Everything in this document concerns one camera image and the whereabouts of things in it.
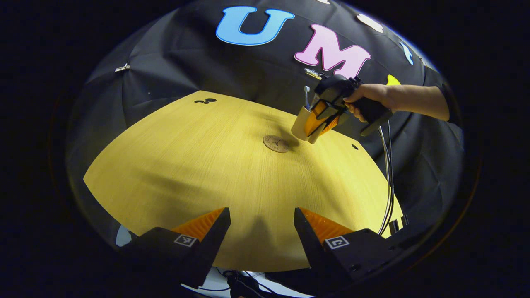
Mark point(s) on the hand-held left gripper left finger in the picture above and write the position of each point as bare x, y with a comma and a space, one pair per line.
213, 244

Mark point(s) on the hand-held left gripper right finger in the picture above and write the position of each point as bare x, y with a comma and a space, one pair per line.
310, 244

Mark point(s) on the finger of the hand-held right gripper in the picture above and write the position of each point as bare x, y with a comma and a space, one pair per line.
312, 122
331, 125

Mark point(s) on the beige cup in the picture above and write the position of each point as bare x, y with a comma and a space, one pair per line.
299, 124

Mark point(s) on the pale blue toothbrush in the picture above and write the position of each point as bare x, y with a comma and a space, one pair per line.
307, 99

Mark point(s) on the round cork coaster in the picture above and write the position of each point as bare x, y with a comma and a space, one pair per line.
275, 144

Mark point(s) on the wooden desktop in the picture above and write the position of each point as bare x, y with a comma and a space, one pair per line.
186, 165

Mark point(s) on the black backdrop cloth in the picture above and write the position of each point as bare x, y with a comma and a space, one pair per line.
186, 62

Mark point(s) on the silver cloth clip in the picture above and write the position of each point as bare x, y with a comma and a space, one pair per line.
122, 68

